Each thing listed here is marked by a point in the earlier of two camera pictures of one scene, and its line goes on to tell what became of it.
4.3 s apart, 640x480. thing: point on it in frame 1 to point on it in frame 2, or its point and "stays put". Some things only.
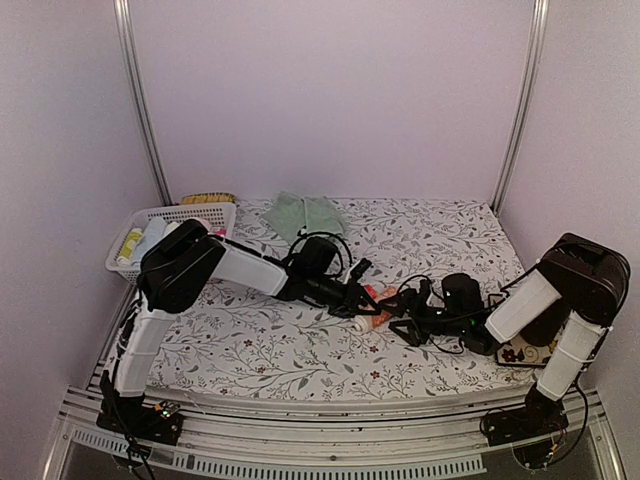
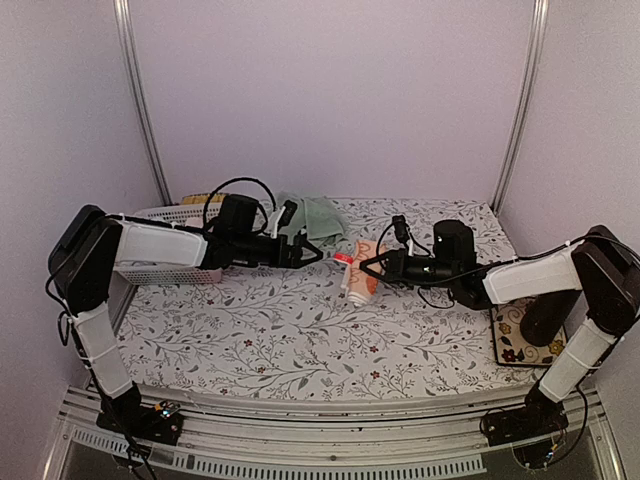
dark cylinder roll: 542,332 stays put
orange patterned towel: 380,316 to 363,284
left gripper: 351,302 to 282,260
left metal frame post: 131,45 stays put
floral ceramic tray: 518,351 stays put
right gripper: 412,297 to 396,261
